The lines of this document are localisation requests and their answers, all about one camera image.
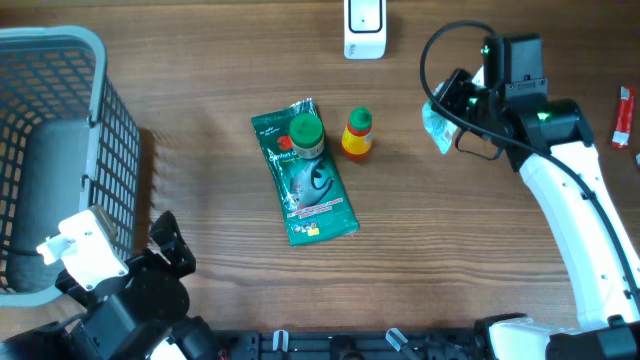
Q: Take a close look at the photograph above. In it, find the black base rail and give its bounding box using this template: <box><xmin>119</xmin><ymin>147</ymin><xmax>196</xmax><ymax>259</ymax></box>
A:
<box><xmin>209</xmin><ymin>328</ymin><xmax>494</xmax><ymax>360</ymax></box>

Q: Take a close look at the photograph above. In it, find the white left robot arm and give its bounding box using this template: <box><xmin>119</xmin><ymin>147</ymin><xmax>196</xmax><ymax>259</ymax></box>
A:
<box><xmin>1</xmin><ymin>211</ymin><xmax>222</xmax><ymax>359</ymax></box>

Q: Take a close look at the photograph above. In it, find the black right camera cable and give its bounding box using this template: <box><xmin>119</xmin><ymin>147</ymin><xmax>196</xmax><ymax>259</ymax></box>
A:
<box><xmin>419</xmin><ymin>19</ymin><xmax>640</xmax><ymax>301</ymax></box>

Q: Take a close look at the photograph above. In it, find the green lid jar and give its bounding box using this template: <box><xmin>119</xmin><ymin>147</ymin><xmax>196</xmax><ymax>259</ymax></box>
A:
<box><xmin>289</xmin><ymin>113</ymin><xmax>324</xmax><ymax>160</ymax></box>

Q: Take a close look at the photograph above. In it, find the small red sachet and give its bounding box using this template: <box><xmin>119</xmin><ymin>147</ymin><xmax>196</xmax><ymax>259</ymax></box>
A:
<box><xmin>611</xmin><ymin>86</ymin><xmax>635</xmax><ymax>149</ymax></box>

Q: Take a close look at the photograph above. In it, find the grey plastic shopping basket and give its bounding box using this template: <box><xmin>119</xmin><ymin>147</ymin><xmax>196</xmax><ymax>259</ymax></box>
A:
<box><xmin>1</xmin><ymin>26</ymin><xmax>141</xmax><ymax>308</ymax></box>

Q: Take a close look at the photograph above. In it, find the red yellow sauce bottle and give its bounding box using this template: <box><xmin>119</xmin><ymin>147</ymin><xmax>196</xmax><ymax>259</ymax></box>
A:
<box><xmin>341</xmin><ymin>107</ymin><xmax>373</xmax><ymax>162</ymax></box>

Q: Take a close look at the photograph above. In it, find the white barcode scanner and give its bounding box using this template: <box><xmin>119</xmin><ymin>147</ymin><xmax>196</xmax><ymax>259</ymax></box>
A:
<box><xmin>343</xmin><ymin>0</ymin><xmax>387</xmax><ymax>60</ymax></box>

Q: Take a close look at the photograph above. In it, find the light green tissue packet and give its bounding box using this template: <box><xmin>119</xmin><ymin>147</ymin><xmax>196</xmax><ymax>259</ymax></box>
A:
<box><xmin>422</xmin><ymin>100</ymin><xmax>458</xmax><ymax>155</ymax></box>

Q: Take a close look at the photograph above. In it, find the green 3M gloves packet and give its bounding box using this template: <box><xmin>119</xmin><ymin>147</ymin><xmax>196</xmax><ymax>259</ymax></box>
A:
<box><xmin>251</xmin><ymin>98</ymin><xmax>360</xmax><ymax>247</ymax></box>

